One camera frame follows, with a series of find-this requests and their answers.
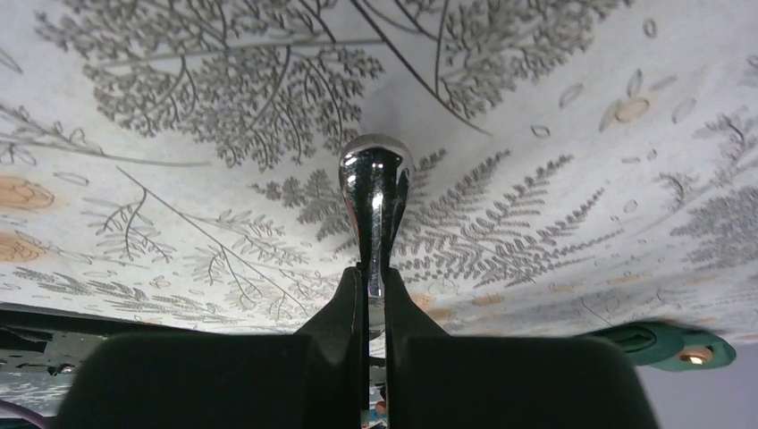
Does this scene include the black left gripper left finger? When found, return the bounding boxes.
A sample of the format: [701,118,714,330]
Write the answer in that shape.
[296,266,368,428]

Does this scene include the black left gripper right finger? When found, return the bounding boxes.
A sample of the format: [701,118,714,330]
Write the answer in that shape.
[384,268,461,428]

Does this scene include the black table knife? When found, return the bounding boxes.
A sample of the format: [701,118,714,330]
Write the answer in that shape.
[338,133,416,429]

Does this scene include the dark green cloth napkin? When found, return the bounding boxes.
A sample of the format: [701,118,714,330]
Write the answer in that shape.
[587,322,737,373]

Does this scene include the copper spoon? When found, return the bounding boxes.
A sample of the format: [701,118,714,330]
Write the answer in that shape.
[677,347,714,366]

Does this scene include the floral patterned table mat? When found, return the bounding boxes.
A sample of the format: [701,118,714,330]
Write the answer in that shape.
[1,1,757,344]

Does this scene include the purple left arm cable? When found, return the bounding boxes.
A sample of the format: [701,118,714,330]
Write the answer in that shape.
[0,400,52,429]

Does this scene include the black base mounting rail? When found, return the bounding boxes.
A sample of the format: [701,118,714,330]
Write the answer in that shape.
[1,303,177,376]

